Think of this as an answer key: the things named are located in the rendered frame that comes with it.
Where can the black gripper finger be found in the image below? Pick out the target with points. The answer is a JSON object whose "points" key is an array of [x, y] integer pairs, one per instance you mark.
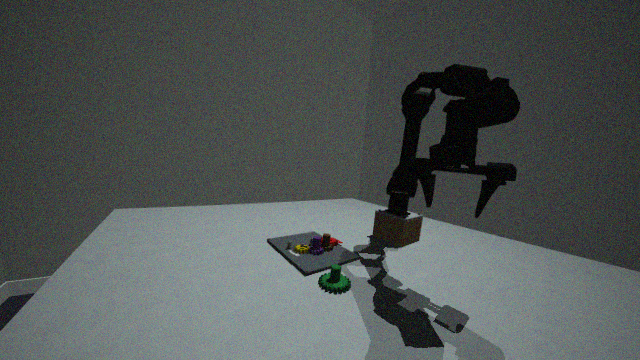
{"points": [[427, 182], [487, 189]]}

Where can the green gear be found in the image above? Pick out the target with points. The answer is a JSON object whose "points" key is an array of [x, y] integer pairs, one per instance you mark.
{"points": [[334, 281]]}

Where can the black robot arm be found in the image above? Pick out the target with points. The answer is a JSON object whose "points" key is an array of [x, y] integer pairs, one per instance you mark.
{"points": [[487, 102]]}

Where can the yellow gear with black stripe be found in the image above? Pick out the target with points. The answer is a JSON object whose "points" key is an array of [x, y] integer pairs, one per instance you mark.
{"points": [[300, 250]]}

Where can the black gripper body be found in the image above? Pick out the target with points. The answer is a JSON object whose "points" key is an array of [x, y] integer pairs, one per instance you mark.
{"points": [[497, 172]]}

